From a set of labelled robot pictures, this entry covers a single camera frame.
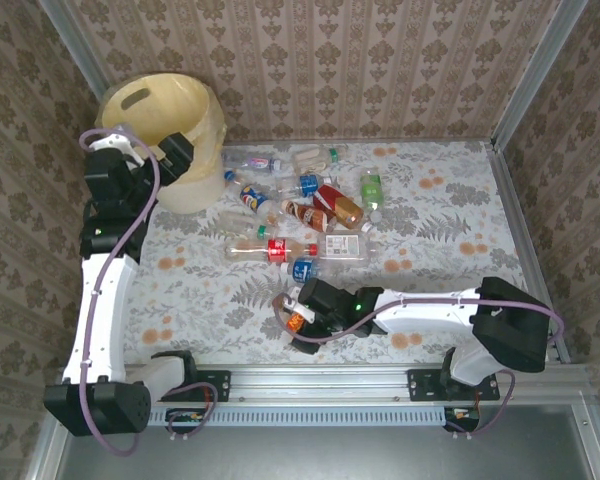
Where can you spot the clear bottle green label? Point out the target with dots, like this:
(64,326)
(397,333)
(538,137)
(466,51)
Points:
(371,192)

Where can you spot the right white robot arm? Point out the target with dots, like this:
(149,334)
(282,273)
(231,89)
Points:
(430,312)

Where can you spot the floral patterned tablecloth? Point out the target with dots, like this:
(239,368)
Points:
(430,260)

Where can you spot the clear bottle blue label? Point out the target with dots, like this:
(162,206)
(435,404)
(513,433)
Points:
(307,185)
(305,270)

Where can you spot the blue yellow label soda bottle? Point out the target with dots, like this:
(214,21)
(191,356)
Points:
(252,197)

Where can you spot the cola bottle red label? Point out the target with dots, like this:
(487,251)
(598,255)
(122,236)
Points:
(276,250)

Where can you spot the green-capped bottle cream label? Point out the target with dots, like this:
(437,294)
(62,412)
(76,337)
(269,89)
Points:
(316,158)

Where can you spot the clear bottle purple label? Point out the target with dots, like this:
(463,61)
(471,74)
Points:
(254,162)

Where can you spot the cream plastic bin with liner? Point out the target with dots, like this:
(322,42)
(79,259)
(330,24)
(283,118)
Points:
(190,195)

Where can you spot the aluminium side rail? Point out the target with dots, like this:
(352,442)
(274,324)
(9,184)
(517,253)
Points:
(510,200)

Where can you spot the amber tea bottle red label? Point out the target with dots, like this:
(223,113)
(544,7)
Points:
(337,205)

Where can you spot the clear bottle green cap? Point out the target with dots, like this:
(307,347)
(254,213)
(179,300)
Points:
(242,225)

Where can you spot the square clear bottle white label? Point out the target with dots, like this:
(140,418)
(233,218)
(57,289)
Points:
(347,245)

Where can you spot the bottle with orange label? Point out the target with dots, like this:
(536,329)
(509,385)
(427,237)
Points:
(296,322)

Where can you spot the brown coffee drink bottle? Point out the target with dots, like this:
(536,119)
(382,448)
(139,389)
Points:
(307,216)

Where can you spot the aluminium frame post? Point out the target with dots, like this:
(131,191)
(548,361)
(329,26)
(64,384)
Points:
(72,45)
(535,75)

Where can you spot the grey metal panel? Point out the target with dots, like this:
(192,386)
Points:
(330,455)

